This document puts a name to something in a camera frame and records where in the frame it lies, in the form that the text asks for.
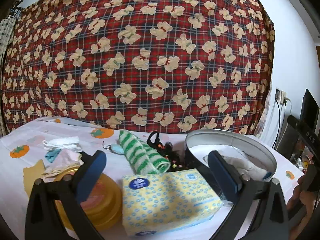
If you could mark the yellow sponge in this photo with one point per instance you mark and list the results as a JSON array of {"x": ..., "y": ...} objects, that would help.
[{"x": 30, "y": 174}]

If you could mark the yellow tissue pack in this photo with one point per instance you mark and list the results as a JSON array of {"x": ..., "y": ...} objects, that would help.
[{"x": 165, "y": 202}]

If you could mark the teal small cloth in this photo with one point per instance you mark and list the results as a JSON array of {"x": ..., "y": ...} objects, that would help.
[{"x": 52, "y": 154}]

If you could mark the green white striped towel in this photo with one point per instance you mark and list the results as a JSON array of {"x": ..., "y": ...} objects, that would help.
[{"x": 142, "y": 158}]

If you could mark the white fruit print tablecloth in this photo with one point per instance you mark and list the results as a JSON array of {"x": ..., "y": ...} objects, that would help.
[{"x": 14, "y": 200}]

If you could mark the wall power socket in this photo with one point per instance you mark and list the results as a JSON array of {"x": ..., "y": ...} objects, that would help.
[{"x": 281, "y": 97}]

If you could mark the light blue plush keychain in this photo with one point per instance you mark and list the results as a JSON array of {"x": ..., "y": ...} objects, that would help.
[{"x": 114, "y": 148}]

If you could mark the red plaid bear blanket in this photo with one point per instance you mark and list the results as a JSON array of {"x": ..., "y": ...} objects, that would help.
[{"x": 171, "y": 66}]

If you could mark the black monitor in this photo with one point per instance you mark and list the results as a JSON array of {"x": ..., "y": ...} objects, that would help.
[{"x": 310, "y": 110}]

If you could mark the person's right hand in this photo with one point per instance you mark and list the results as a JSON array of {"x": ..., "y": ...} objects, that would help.
[{"x": 308, "y": 199}]

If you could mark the round metal cookie tin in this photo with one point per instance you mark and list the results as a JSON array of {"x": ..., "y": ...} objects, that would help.
[{"x": 199, "y": 143}]

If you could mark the cluttered side shelf items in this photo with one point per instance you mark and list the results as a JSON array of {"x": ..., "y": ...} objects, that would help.
[{"x": 301, "y": 156}]

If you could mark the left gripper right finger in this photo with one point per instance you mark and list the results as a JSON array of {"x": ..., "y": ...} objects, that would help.
[{"x": 270, "y": 220}]

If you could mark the amber round lidded container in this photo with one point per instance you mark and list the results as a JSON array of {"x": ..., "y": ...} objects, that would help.
[{"x": 103, "y": 207}]

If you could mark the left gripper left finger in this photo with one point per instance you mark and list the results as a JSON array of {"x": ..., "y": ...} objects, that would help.
[{"x": 43, "y": 220}]

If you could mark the checkered hanging cloth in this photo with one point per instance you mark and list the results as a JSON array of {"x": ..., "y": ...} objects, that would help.
[{"x": 6, "y": 33}]

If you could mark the white waffle towel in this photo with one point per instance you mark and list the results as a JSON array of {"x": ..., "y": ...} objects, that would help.
[{"x": 71, "y": 143}]

